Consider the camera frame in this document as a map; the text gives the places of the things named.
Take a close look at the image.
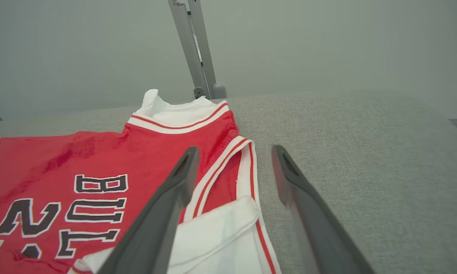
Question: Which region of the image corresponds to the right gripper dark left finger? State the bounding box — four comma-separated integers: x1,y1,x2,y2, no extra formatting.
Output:
96,146,201,274

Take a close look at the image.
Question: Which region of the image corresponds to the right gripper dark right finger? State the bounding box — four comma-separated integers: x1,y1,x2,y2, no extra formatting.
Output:
271,144,376,274

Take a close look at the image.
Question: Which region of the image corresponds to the red white basketball jersey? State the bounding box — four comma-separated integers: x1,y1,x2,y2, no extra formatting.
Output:
0,89,283,274

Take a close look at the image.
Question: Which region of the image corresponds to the grey metal partition post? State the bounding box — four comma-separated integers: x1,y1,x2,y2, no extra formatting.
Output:
167,0,218,100

